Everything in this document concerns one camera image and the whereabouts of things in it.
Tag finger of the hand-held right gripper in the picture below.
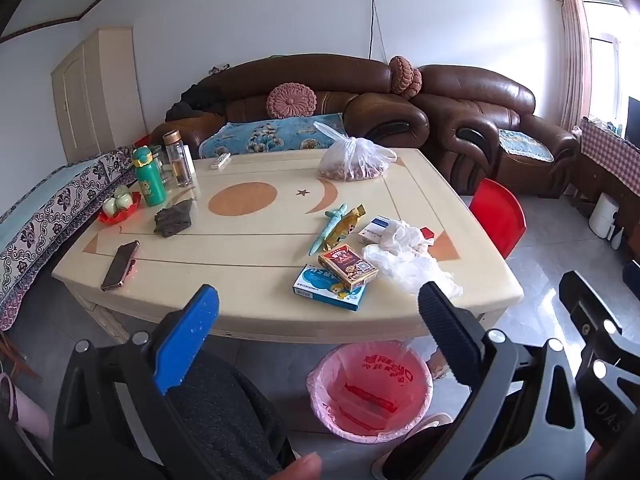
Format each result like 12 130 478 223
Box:
559 271 640 376
576 359 640 445

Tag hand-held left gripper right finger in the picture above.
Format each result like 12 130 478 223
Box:
417 281 596 480

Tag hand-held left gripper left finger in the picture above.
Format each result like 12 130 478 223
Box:
52 284 221 480

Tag white plastic bag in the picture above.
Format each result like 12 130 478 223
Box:
362 220 463 302

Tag pink-lined trash bin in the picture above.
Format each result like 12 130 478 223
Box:
306 340 435 443

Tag red playing card box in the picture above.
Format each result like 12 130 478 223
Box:
318 244 379 291

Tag yellow toy fish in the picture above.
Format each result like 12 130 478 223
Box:
322 205 367 251

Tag person's left hand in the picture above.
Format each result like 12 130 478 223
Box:
270 451 323 480

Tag person's dark trouser leg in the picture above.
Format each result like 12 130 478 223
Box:
165 350 297 480

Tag white round appliance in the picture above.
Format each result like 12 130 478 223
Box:
589 193 619 238

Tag black smartphone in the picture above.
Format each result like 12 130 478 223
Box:
101 240 141 292

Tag grey crumpled cloth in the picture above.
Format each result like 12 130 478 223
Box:
154 199 196 238

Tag person's white shoe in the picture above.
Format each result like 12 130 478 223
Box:
372 412 453 480

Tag red plastic stool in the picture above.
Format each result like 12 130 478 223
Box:
469 178 527 260

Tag white and blue medicine box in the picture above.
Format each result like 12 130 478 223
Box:
357 215 396 246

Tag red tray with green cups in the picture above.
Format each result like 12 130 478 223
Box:
97 185 143 225

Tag green kids water bottle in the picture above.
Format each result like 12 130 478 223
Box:
131 146 167 207

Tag red checkered tablecloth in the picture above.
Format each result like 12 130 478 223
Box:
580 116 640 196

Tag teal toy pen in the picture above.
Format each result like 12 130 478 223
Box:
308 203 348 256

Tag glass bottle with gold cap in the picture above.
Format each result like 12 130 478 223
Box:
162 130 195 188

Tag pink cylinder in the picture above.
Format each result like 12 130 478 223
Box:
0 374 52 442

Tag patterned bed cover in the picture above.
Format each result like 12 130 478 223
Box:
0 146 137 332

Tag dark television screen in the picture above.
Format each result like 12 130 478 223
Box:
625 96 640 141

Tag clear plastic bag of nuts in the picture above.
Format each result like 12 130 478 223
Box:
313 121 398 182

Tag blue floral cushion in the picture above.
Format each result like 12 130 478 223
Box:
199 112 347 159

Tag brown leather armchair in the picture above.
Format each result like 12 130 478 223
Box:
414 64 579 197

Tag dark clothing pile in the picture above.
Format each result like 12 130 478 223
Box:
165 82 226 122

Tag pink round cushion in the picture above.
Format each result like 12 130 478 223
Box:
266 82 318 120

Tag pink curtain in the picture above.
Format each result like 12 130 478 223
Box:
557 0 594 133

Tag cream cabinet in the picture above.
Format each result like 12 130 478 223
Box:
51 28 146 165

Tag brown round cushion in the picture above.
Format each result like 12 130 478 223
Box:
389 56 423 100

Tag brown leather sofa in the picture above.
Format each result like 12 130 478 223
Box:
150 55 431 161

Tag black wall cable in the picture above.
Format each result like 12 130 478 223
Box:
366 0 387 62

